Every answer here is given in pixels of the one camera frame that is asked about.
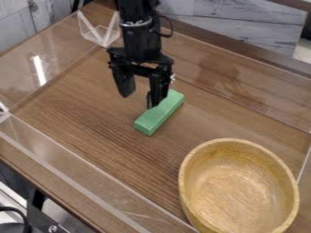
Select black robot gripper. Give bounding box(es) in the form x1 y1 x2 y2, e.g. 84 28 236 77
106 17 173 109

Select green rectangular block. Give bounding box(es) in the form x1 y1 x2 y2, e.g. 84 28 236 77
133 89 184 136

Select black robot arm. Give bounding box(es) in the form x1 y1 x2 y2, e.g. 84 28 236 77
106 0 173 108

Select brown wooden bowl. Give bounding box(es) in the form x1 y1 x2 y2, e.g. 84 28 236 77
178 138 300 233

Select clear acrylic tray walls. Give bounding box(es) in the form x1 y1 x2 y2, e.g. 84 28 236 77
0 5 311 233

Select black cable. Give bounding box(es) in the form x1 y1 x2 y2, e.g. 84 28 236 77
154 13 174 39

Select black table leg bracket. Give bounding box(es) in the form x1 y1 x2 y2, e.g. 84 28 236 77
26 188 74 233

